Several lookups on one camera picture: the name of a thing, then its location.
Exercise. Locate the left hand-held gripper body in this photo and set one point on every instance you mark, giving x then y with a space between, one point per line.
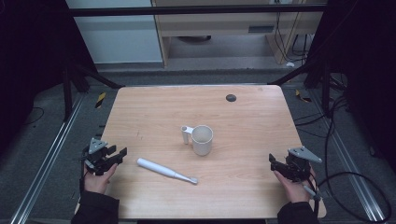
99 160

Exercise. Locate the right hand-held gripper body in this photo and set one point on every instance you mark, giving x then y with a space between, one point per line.
298 165

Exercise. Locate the person's left hand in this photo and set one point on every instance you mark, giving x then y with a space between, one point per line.
99 181

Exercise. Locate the person's right hand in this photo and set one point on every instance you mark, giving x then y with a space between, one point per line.
294 190

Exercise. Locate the white electric toothbrush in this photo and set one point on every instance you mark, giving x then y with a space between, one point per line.
162 170

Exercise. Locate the yellow black floor tape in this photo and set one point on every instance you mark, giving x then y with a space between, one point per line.
100 100
302 97

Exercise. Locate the black metal stand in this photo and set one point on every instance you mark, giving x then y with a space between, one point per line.
67 93
325 90

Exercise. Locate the dark round table grommet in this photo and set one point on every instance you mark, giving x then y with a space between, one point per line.
231 98

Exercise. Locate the small white floor plug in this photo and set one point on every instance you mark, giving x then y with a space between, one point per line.
290 64

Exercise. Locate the white cabinet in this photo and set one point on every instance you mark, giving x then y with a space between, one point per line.
118 40

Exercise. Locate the black curtain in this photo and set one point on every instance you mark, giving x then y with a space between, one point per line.
367 77
31 62

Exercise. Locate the aluminium floor rail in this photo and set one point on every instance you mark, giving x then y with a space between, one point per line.
46 161
348 161

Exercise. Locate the black horizontal frame bar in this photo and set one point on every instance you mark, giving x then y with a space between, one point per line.
193 10

